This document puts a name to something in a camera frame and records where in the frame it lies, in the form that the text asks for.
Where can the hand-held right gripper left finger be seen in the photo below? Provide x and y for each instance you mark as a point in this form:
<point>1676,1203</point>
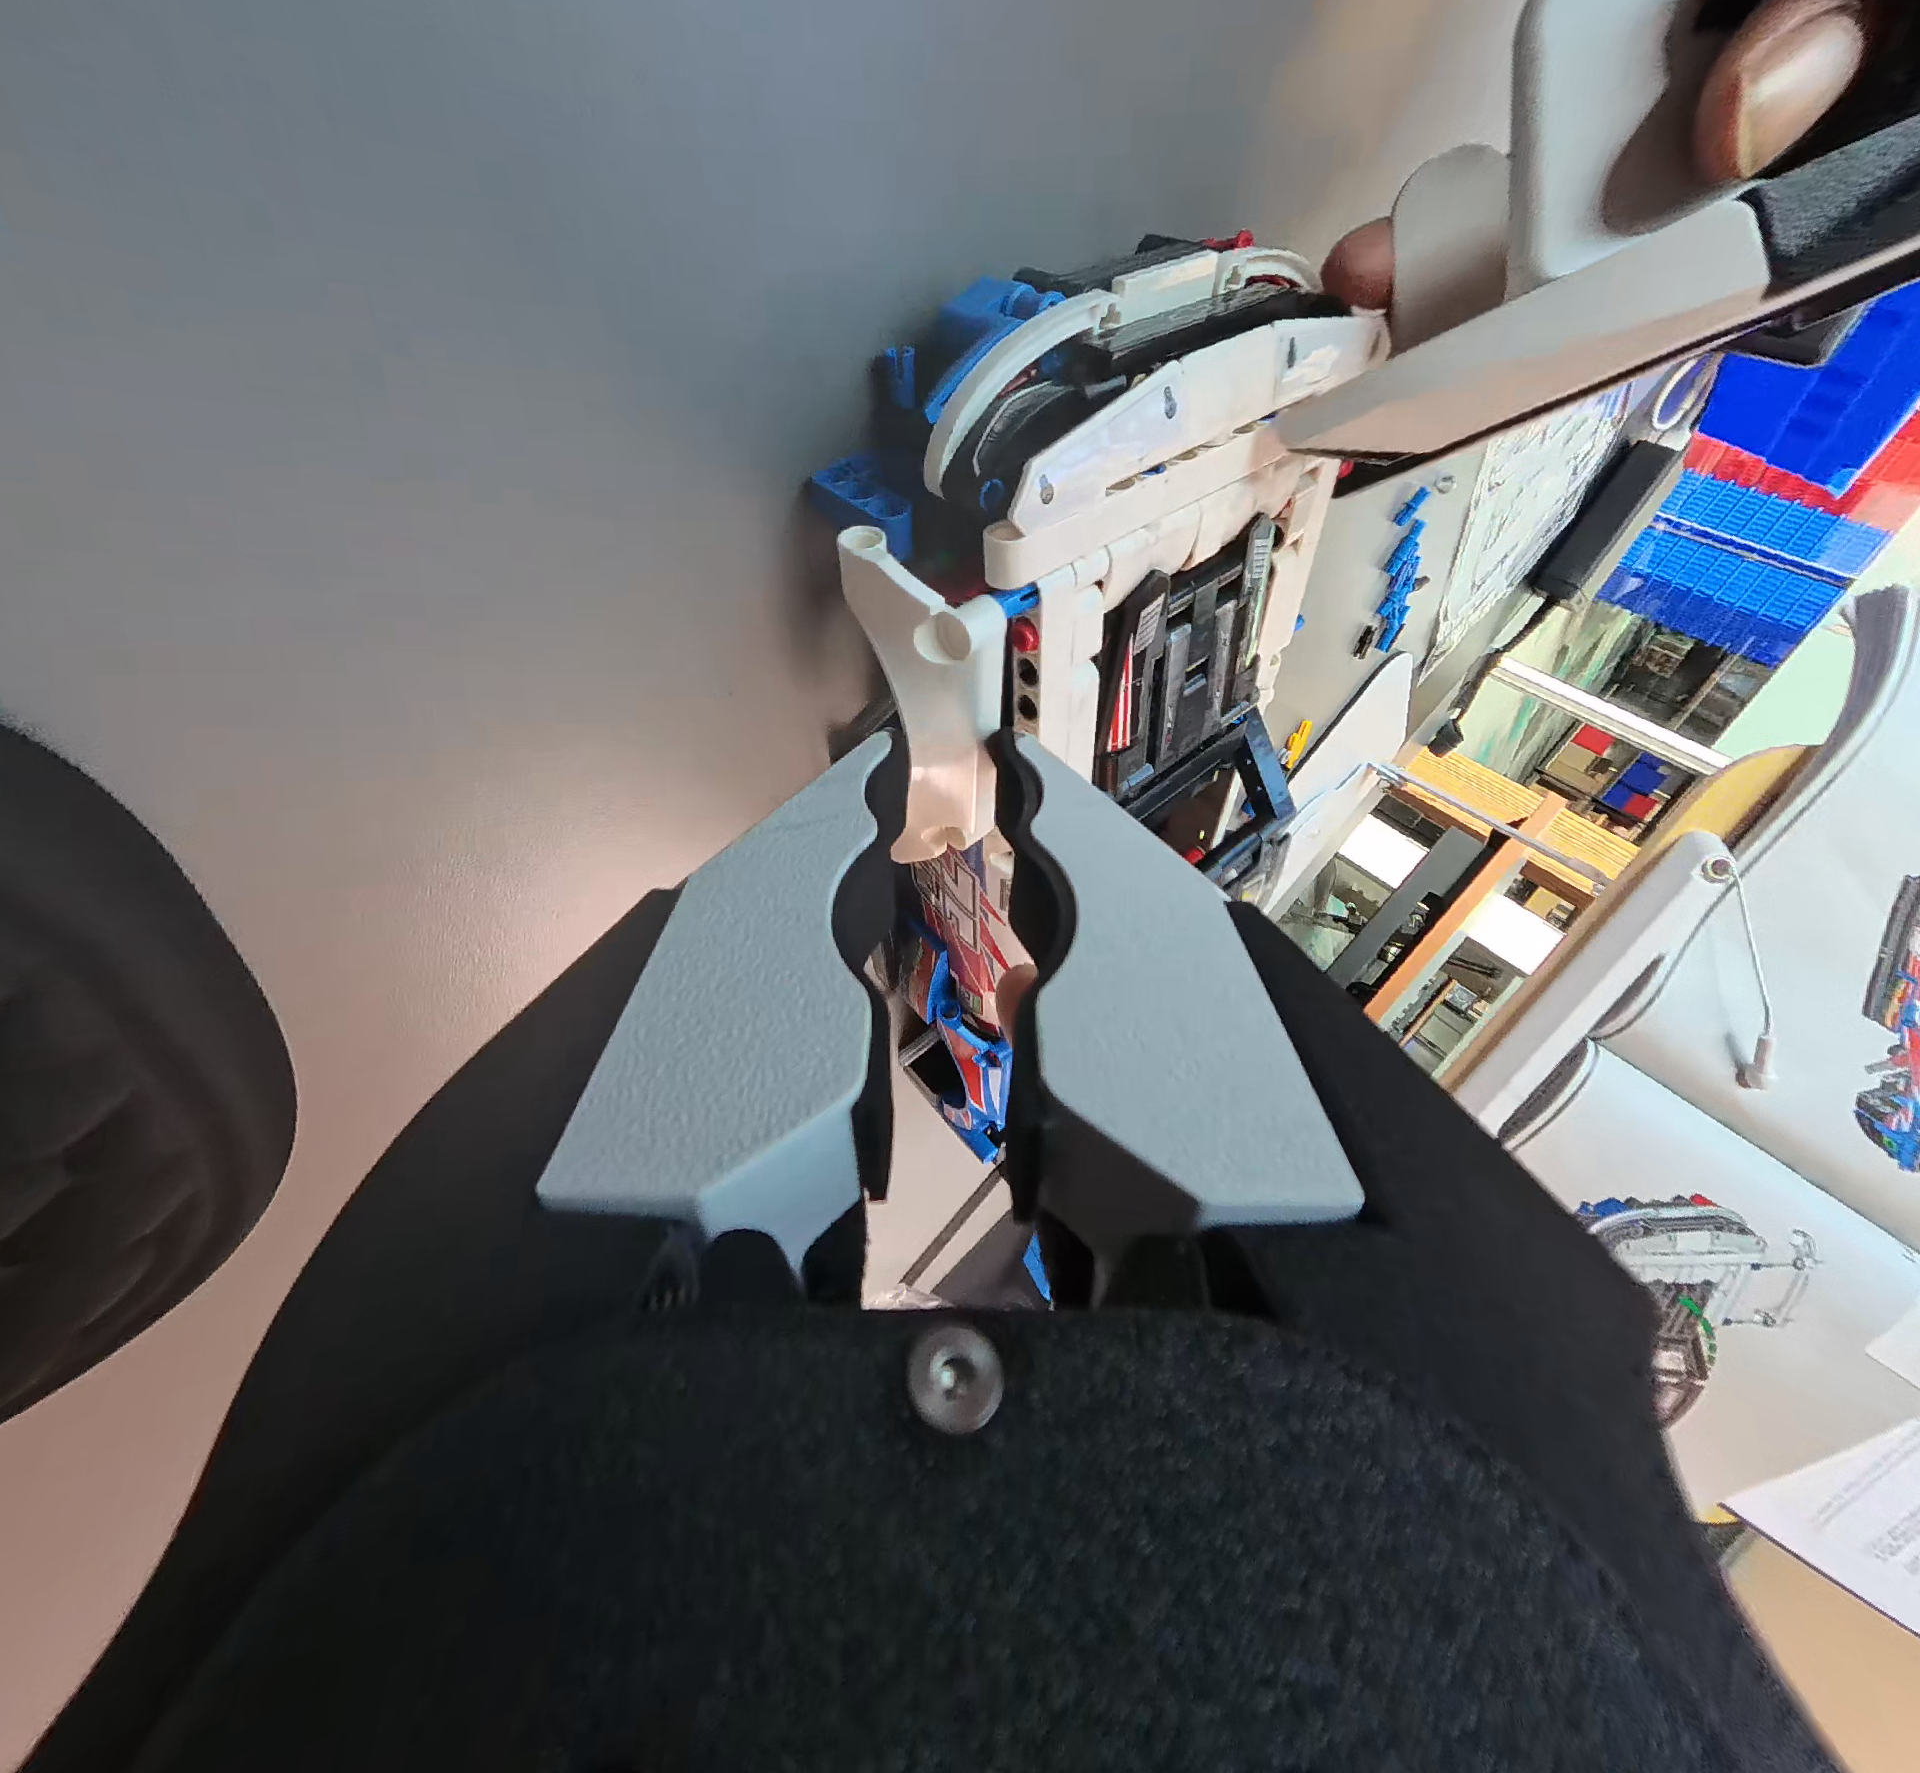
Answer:
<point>705,1053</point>

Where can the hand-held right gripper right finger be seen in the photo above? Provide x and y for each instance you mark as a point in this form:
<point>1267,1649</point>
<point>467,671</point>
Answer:
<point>1184,1053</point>

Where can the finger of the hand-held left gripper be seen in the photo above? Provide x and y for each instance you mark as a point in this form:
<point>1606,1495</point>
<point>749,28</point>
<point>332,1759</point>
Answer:
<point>1501,371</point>

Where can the brick-built toy race car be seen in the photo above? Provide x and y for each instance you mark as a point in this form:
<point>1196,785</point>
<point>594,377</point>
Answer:
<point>1140,513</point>

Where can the white wheel arch piece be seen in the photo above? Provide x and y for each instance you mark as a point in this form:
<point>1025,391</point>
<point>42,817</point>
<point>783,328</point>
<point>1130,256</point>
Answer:
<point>939,723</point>

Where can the grey desk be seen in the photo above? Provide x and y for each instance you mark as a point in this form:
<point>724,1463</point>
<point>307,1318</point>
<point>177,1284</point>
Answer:
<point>450,304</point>

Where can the white sticker sheet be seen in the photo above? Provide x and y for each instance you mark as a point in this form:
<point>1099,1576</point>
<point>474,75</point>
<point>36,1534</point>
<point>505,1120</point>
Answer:
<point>1515,513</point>

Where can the black power adapter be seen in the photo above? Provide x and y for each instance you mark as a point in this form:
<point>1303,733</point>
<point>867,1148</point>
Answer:
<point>1613,513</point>

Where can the row of blue pins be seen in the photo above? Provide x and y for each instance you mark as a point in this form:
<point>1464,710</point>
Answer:
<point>1410,573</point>

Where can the stack of red bins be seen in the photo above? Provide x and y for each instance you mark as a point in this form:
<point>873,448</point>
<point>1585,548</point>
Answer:
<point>1874,461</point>

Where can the wooden book stand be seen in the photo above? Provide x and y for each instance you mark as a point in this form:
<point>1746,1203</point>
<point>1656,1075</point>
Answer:
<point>1620,933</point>

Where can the building instruction booklet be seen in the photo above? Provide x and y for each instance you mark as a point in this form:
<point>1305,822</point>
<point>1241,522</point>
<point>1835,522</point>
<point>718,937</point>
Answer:
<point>1770,1203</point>

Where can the white paper sheet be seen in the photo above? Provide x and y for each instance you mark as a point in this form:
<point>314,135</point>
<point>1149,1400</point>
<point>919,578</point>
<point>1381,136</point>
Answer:
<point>1845,1517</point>

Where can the wooden frame table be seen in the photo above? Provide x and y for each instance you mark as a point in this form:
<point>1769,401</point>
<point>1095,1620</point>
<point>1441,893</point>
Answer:
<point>1501,890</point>

